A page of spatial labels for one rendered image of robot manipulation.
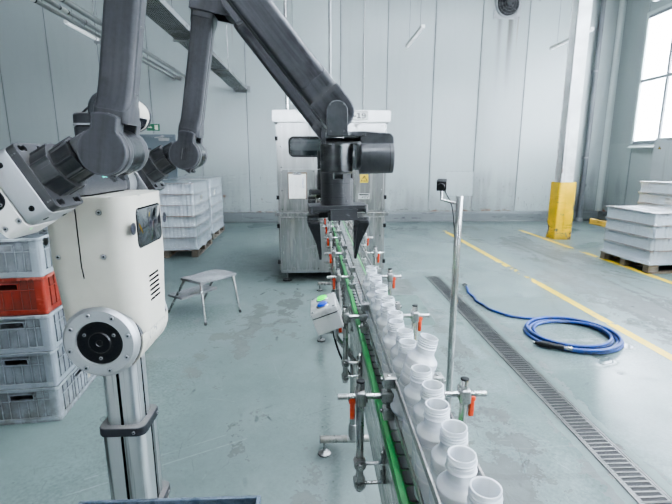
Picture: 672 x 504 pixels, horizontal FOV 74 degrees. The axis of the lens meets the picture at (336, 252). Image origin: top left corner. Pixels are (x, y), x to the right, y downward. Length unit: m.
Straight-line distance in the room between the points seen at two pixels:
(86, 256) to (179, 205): 6.35
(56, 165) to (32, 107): 11.98
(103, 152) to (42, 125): 11.91
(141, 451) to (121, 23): 0.92
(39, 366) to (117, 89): 2.50
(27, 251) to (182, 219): 4.61
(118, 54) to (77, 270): 0.44
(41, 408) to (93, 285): 2.28
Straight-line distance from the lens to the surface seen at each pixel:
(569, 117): 9.63
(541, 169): 12.34
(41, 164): 0.87
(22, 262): 3.00
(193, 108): 1.26
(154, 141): 11.59
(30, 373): 3.21
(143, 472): 1.29
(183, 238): 7.41
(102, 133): 0.81
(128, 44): 0.83
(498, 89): 11.94
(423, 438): 0.74
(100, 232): 1.00
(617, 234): 7.86
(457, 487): 0.64
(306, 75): 0.77
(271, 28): 0.79
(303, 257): 5.62
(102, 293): 1.05
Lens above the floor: 1.53
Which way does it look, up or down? 12 degrees down
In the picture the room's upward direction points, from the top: straight up
